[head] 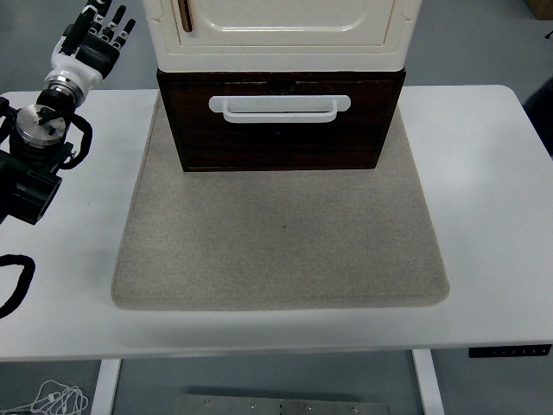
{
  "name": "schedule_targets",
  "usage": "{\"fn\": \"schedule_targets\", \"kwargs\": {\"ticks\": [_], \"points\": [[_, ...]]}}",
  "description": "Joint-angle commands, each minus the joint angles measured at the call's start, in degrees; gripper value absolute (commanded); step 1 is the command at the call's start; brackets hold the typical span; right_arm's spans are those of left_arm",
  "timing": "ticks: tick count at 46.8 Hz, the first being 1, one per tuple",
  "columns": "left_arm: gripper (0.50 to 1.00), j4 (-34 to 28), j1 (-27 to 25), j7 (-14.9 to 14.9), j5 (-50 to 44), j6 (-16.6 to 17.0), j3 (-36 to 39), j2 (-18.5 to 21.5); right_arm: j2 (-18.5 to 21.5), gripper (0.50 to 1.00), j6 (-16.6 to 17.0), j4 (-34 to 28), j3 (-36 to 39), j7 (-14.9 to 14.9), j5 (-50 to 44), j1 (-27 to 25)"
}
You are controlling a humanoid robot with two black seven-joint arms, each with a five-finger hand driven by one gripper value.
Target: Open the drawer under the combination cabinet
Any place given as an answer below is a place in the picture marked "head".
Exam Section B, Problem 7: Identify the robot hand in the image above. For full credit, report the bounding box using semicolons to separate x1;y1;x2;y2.
45;0;137;90

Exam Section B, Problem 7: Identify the white drawer handle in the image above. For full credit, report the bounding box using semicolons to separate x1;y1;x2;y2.
207;94;353;125

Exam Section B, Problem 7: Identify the dark wooden drawer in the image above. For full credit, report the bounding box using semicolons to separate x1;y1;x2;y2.
165;77;397;169

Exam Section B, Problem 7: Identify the dark wooden drawer housing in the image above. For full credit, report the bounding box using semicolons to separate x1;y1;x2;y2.
156;67;408;173

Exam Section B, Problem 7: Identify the cream plastic cabinet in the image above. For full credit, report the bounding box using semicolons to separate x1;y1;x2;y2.
144;0;423;73

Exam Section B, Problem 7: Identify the beige felt mat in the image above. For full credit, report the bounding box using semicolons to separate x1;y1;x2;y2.
110;92;451;311

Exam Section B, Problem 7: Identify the white table leg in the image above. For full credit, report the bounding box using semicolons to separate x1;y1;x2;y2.
92;358;123;415
410;348;447;415

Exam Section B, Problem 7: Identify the cardboard box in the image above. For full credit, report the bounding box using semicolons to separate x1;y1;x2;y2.
524;0;553;21

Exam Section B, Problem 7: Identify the black table control panel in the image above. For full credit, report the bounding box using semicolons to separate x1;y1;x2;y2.
468;343;553;359

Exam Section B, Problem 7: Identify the copper cabinet door handle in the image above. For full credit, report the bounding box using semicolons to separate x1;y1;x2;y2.
177;0;194;33

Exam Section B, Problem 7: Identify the white cable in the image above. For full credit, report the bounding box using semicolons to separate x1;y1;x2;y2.
0;380;90;415

